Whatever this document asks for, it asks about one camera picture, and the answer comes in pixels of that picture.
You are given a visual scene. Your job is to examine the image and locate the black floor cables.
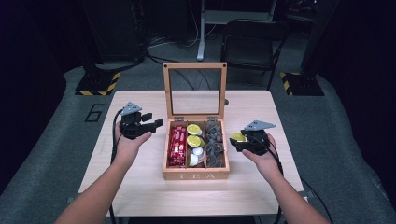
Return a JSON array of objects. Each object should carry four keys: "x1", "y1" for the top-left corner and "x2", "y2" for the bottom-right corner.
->
[{"x1": 145, "y1": 34, "x2": 213, "y2": 91}]

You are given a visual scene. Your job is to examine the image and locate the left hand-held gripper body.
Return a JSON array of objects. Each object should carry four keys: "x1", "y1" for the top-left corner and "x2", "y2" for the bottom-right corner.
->
[{"x1": 119, "y1": 101, "x2": 147, "y2": 141}]

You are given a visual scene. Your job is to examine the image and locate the striped black stand base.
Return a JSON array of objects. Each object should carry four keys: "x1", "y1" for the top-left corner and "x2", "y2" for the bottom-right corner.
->
[
  {"x1": 278, "y1": 71, "x2": 325, "y2": 97},
  {"x1": 75, "y1": 71, "x2": 121, "y2": 97}
]

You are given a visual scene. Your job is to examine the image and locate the pile of dark tea packets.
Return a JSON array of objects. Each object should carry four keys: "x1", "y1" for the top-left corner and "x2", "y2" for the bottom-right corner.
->
[{"x1": 205, "y1": 123, "x2": 226, "y2": 168}]

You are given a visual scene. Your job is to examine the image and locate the black folding chair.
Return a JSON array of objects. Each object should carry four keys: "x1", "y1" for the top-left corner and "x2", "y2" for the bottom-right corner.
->
[{"x1": 219, "y1": 18, "x2": 290, "y2": 91}]

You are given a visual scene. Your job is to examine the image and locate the red snack packet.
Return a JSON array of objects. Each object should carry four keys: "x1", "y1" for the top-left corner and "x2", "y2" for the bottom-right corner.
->
[
  {"x1": 177, "y1": 125, "x2": 189, "y2": 166},
  {"x1": 167, "y1": 125, "x2": 179, "y2": 168}
]

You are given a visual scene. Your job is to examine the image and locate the person's left hand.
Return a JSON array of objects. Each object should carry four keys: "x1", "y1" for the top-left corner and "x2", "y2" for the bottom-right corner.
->
[{"x1": 113, "y1": 120, "x2": 153, "y2": 166}]

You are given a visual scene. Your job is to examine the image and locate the black floor tape mark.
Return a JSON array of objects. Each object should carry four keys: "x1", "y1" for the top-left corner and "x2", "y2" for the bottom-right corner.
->
[{"x1": 84, "y1": 104, "x2": 106, "y2": 123}]

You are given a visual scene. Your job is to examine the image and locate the black cabinet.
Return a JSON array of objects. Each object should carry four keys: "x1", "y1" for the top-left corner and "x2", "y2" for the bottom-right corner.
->
[{"x1": 88, "y1": 0, "x2": 148, "y2": 64}]

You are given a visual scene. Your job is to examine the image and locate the left hand-held gripper black cable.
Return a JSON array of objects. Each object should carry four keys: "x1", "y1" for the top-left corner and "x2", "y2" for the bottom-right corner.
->
[{"x1": 107, "y1": 107, "x2": 125, "y2": 224}]

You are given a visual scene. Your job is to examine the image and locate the wooden tea box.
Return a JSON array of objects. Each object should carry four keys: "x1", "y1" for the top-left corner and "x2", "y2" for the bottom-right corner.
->
[{"x1": 161, "y1": 62, "x2": 232, "y2": 181}]

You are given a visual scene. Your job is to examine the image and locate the yellow lid capsule cup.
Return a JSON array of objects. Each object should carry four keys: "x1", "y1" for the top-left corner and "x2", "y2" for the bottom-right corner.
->
[
  {"x1": 230, "y1": 133, "x2": 248, "y2": 143},
  {"x1": 186, "y1": 123, "x2": 203, "y2": 136},
  {"x1": 186, "y1": 134, "x2": 204, "y2": 148}
]

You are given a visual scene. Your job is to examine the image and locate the person's right hand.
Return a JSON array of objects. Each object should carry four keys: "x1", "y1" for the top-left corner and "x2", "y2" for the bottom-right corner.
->
[{"x1": 241, "y1": 132, "x2": 283, "y2": 185}]

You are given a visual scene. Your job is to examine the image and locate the white desk frame leg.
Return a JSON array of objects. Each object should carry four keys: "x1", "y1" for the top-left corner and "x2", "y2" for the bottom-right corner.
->
[{"x1": 195, "y1": 0, "x2": 278, "y2": 62}]

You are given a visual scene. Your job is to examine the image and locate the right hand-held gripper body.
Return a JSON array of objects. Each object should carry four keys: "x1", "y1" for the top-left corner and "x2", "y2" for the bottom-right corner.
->
[{"x1": 241, "y1": 119, "x2": 277, "y2": 157}]

